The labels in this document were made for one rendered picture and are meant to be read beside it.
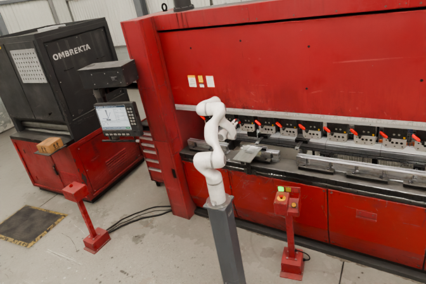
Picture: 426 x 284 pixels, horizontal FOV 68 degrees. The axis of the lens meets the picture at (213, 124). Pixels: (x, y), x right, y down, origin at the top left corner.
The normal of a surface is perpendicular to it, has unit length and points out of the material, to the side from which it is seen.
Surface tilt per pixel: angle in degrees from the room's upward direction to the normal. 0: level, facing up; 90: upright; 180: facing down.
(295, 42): 90
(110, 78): 90
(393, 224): 90
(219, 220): 90
